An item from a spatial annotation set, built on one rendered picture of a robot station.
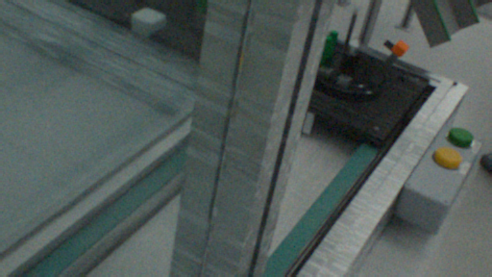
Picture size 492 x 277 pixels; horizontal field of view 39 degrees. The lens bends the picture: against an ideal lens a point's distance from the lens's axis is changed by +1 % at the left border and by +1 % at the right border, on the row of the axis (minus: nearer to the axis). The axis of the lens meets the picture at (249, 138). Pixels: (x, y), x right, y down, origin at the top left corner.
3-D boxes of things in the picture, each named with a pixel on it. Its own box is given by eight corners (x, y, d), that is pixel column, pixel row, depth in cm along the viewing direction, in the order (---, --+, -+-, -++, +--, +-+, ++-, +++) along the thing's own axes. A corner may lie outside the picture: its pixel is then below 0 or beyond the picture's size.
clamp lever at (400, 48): (383, 78, 115) (410, 46, 110) (379, 83, 114) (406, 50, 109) (366, 64, 115) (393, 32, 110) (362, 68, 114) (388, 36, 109)
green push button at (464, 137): (473, 143, 112) (477, 134, 111) (466, 155, 109) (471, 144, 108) (449, 133, 113) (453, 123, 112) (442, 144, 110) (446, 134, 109)
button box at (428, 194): (472, 167, 116) (486, 138, 112) (435, 237, 100) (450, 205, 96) (432, 149, 118) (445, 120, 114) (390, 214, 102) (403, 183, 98)
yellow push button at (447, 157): (460, 163, 107) (465, 154, 105) (454, 176, 104) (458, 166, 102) (436, 153, 108) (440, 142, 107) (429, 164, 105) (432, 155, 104)
